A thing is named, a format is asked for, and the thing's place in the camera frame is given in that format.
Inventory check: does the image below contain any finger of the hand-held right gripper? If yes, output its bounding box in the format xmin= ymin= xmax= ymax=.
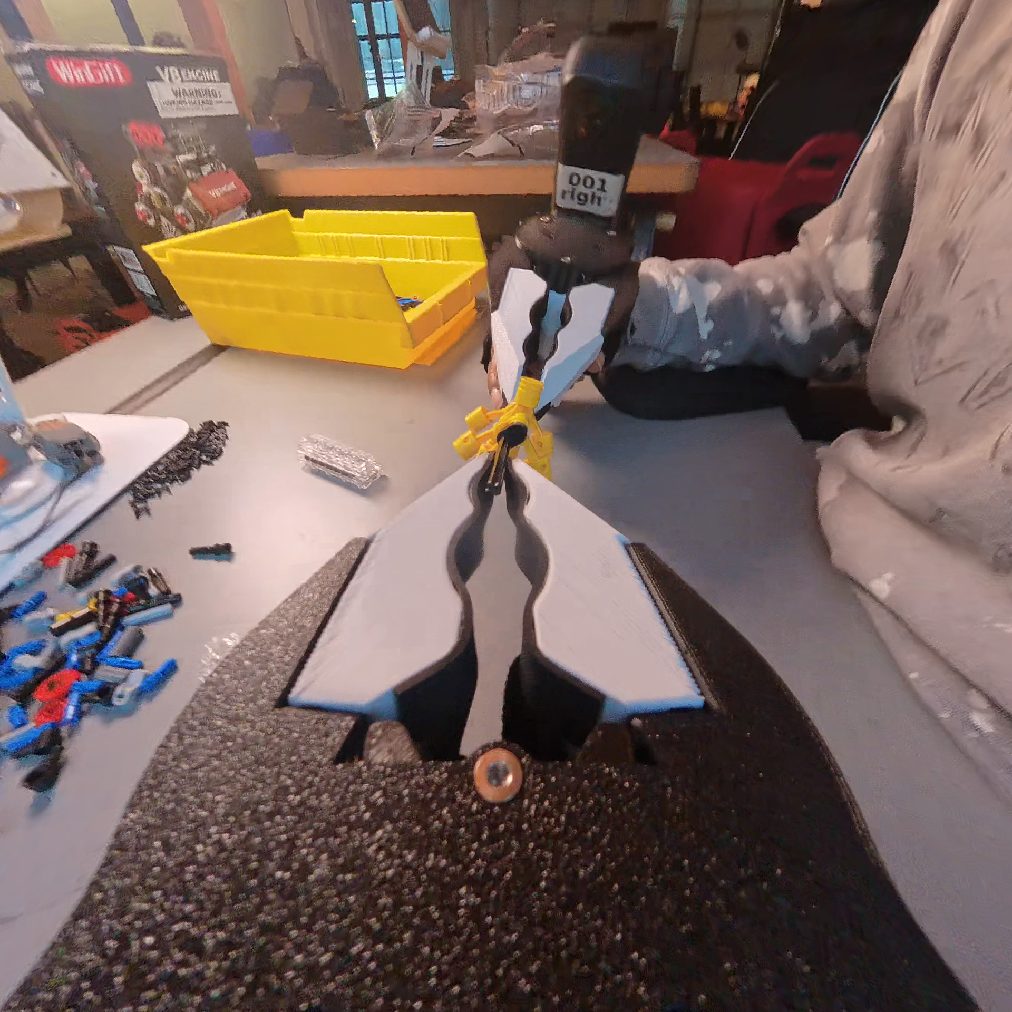
xmin=490 ymin=267 xmax=548 ymax=398
xmin=535 ymin=283 xmax=618 ymax=410

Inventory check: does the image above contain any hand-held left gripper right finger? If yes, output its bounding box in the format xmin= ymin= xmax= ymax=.
xmin=506 ymin=456 xmax=707 ymax=762

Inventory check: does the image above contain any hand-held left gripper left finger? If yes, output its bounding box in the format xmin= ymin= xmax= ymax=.
xmin=285 ymin=454 xmax=495 ymax=762

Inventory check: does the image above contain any grey desk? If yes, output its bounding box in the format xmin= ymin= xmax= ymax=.
xmin=0 ymin=316 xmax=1012 ymax=997

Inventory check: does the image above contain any person's right hand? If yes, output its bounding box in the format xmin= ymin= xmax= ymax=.
xmin=482 ymin=330 xmax=509 ymax=412

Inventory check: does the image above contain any pile of clear plastic bags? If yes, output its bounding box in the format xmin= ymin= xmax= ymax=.
xmin=367 ymin=63 xmax=572 ymax=159

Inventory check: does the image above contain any wooden table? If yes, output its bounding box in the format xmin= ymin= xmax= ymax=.
xmin=257 ymin=150 xmax=702 ymax=199

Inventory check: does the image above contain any clear cylinder block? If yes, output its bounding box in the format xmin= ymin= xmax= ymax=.
xmin=298 ymin=433 xmax=387 ymax=492
xmin=198 ymin=631 xmax=243 ymax=681

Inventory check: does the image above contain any red plastic object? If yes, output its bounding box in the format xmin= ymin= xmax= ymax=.
xmin=655 ymin=133 xmax=864 ymax=267

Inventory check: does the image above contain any yellow plastic bin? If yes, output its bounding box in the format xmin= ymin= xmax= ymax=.
xmin=142 ymin=209 xmax=490 ymax=371

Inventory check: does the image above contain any pile of black pins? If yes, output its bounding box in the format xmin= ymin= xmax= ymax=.
xmin=129 ymin=421 xmax=231 ymax=520

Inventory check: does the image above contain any pile of mixed small bricks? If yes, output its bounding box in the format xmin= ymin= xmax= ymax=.
xmin=0 ymin=541 xmax=183 ymax=793

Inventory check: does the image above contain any white book stand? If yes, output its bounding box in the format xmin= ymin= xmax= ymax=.
xmin=0 ymin=106 xmax=191 ymax=590

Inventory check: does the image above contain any person's grey sweatshirt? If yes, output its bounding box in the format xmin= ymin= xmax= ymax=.
xmin=814 ymin=0 xmax=1012 ymax=800

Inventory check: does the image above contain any grey toy motor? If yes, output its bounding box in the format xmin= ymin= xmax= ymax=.
xmin=24 ymin=419 xmax=106 ymax=477

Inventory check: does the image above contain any black toy engine box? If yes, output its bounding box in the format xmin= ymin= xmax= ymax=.
xmin=8 ymin=43 xmax=267 ymax=319

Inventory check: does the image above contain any white hanging hose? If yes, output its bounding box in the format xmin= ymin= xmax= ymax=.
xmin=395 ymin=0 xmax=456 ymax=90

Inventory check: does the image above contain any black motor cable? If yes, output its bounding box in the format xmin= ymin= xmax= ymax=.
xmin=0 ymin=473 xmax=74 ymax=554

